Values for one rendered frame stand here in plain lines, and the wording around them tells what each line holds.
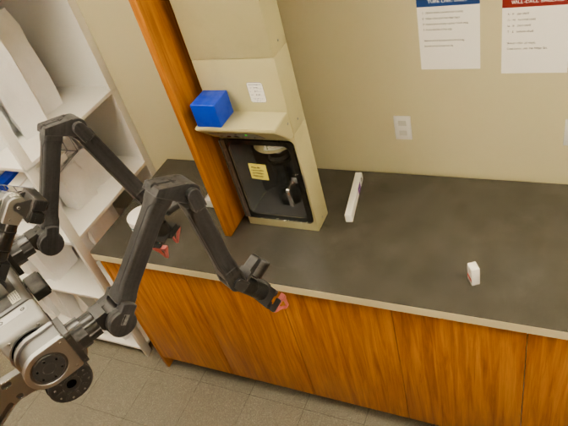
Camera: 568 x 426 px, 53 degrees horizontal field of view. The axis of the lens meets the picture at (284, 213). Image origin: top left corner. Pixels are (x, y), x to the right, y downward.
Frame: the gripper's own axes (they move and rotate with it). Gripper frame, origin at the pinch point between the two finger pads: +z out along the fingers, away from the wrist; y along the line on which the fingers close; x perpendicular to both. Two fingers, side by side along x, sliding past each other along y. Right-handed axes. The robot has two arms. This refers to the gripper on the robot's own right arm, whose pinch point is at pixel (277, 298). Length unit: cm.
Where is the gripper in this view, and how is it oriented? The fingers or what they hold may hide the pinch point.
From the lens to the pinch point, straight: 196.3
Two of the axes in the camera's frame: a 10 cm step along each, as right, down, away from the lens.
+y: -6.4, -3.8, 6.7
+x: -5.2, 8.5, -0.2
